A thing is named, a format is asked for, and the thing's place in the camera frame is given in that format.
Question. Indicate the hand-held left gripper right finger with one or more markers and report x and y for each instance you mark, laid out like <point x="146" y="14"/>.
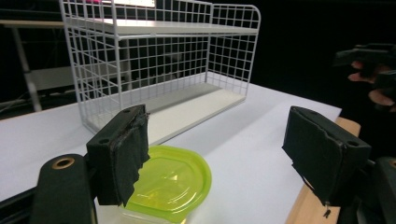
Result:
<point x="323" y="155"/>

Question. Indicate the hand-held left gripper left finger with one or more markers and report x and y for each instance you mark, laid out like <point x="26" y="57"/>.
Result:
<point x="113" y="161"/>

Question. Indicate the yellow-green plastic lid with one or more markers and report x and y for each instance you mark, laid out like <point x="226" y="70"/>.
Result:
<point x="174" y="183"/>

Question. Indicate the white metal stand table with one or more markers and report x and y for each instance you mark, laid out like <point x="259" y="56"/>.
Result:
<point x="29" y="81"/>

